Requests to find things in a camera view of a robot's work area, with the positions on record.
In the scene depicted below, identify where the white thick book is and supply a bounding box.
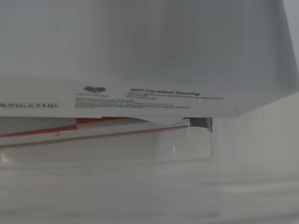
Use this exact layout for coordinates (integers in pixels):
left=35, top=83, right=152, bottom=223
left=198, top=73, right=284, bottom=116
left=0, top=117, right=132, bottom=139

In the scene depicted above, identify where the white printed paper ream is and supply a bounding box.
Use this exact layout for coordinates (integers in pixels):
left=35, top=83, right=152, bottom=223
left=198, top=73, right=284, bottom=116
left=0, top=0, right=299, bottom=125

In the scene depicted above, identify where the clear plastic box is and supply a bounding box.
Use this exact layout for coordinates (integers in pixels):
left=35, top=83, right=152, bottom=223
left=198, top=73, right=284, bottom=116
left=0, top=90, right=299, bottom=224

